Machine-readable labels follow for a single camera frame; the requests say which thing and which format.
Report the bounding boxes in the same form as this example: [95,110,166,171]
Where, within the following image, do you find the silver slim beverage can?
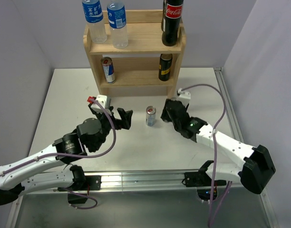
[146,106,156,126]

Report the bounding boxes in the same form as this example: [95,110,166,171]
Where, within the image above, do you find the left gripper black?
[92,106,132,151]

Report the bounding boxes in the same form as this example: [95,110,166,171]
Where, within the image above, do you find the blue silver energy drink can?
[101,57,116,84]

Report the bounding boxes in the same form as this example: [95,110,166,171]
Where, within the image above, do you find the black yellow beverage can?
[158,54,173,81]

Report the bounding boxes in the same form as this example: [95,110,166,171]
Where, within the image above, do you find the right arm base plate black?
[182,171,212,187]

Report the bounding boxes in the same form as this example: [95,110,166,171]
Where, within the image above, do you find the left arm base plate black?
[66,175,101,191]

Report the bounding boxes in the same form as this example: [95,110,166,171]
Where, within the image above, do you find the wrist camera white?
[87,95,112,116]
[176,88,191,107]

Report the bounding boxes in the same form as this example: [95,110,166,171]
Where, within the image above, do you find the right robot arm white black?
[161,99,276,194]

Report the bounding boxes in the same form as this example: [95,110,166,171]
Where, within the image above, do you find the aluminium rail frame front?
[16,170,265,195]

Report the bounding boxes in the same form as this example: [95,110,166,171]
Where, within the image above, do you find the aluminium rail frame right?
[213,67,252,167]

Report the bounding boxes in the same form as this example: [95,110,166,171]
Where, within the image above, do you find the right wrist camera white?
[176,88,191,107]

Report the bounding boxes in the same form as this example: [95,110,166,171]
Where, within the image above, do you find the water bottle blue label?
[81,0,107,44]

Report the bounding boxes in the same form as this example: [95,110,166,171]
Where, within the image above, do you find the small water bottle blue cap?
[107,0,128,49]

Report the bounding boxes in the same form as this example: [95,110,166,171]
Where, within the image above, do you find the aluminium rail frame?
[213,67,252,167]
[16,170,265,195]

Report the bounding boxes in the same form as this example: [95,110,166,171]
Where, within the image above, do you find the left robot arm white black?
[0,107,133,206]

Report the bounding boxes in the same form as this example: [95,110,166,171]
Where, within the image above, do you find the Coca-Cola bottle red label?
[161,0,184,46]

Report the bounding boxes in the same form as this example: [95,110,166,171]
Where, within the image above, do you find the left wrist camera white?
[87,95,112,116]

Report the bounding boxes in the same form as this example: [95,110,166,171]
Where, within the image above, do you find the wooden two-tier shelf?
[83,9,186,97]

